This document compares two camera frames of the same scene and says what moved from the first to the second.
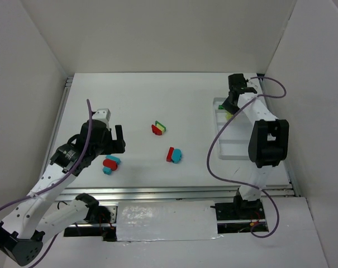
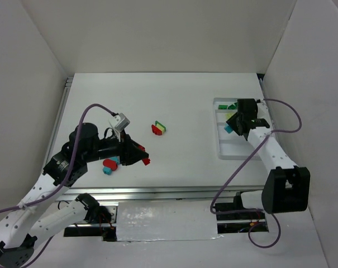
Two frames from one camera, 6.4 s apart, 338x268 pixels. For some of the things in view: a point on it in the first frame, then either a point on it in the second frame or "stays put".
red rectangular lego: [169, 158] -> [146, 161]
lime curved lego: [228, 115] stays put
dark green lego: [161, 125] stays put
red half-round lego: [156, 130] stays put
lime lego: [160, 128] stays put
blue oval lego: [176, 156] -> [228, 129]
